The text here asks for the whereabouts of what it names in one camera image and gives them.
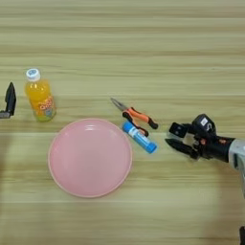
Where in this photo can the blue glue stick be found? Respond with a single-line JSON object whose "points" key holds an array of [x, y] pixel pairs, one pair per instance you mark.
{"points": [[140, 138]]}

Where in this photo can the orange juice bottle white cap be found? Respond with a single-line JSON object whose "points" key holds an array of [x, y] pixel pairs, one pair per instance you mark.
{"points": [[40, 99]]}

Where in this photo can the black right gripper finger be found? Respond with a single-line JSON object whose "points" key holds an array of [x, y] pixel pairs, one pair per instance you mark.
{"points": [[182, 146], [177, 129]]}

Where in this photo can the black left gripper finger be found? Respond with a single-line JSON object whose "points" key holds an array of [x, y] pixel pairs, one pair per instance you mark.
{"points": [[11, 97]]}

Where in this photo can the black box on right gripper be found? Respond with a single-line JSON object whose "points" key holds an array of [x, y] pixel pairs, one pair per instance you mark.
{"points": [[204, 122]]}

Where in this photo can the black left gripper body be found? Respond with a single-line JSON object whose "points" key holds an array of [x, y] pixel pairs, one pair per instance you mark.
{"points": [[3, 114]]}

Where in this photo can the pink round plate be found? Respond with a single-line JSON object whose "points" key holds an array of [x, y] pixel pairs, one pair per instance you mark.
{"points": [[89, 159]]}

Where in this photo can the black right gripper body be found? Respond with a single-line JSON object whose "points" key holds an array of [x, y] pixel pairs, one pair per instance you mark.
{"points": [[217, 148]]}

